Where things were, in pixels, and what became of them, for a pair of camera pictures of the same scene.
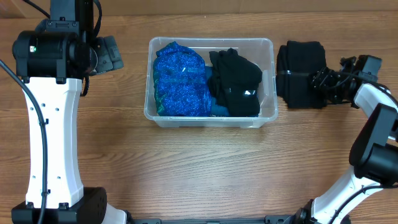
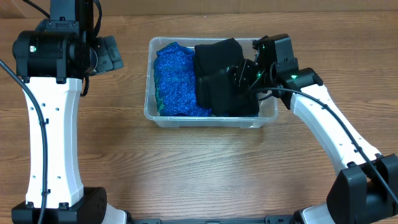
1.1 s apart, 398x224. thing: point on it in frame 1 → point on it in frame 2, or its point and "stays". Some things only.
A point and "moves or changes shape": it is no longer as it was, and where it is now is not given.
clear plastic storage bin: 260,51 stays
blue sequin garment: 181,84 stays
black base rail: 269,219 stays
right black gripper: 319,80 → 240,78
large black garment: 297,62 moves or changes shape
